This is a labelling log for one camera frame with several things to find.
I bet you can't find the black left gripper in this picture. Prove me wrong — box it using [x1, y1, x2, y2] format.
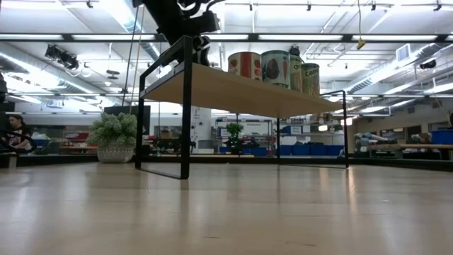
[150, 9, 221, 67]

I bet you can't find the white red tomato can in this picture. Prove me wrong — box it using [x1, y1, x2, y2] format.
[227, 51, 263, 81]

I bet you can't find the white mixed vegetables can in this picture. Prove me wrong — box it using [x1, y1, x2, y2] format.
[260, 49, 292, 89]

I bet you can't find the pale yellow labelled can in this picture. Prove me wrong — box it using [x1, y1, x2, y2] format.
[289, 55, 304, 92]

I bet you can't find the yellow-green corn can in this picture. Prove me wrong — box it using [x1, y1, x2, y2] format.
[300, 62, 321, 97]

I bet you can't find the small green background tree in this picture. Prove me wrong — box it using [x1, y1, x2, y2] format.
[224, 122, 246, 156]

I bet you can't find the white background board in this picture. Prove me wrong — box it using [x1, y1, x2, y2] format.
[214, 118, 274, 148]

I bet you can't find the green plant white pot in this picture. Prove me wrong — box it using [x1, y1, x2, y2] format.
[86, 112, 138, 164]

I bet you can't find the black overhead rig beam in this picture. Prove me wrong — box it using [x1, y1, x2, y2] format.
[0, 33, 453, 44]

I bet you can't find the red storage bin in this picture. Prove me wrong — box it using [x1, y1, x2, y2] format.
[63, 132, 90, 143]

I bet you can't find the person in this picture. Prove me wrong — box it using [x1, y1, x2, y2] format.
[0, 113, 33, 153]

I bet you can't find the white ceiling air vent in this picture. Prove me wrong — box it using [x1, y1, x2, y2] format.
[395, 44, 412, 63]

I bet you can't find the wooden background workbench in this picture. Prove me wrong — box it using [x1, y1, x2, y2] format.
[367, 143, 453, 160]

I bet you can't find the wooden shelf black metal frame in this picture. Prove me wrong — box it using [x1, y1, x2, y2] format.
[134, 35, 350, 181]

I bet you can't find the black hanging cable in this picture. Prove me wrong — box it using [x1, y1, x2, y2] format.
[121, 5, 142, 107]

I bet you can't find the black wall monitor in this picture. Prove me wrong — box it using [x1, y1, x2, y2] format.
[103, 105, 151, 135]

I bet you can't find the black aluminium table frame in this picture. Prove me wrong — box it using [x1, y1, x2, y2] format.
[0, 152, 453, 173]

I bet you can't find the yellow hanging cable plug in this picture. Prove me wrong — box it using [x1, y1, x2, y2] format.
[356, 0, 367, 50]

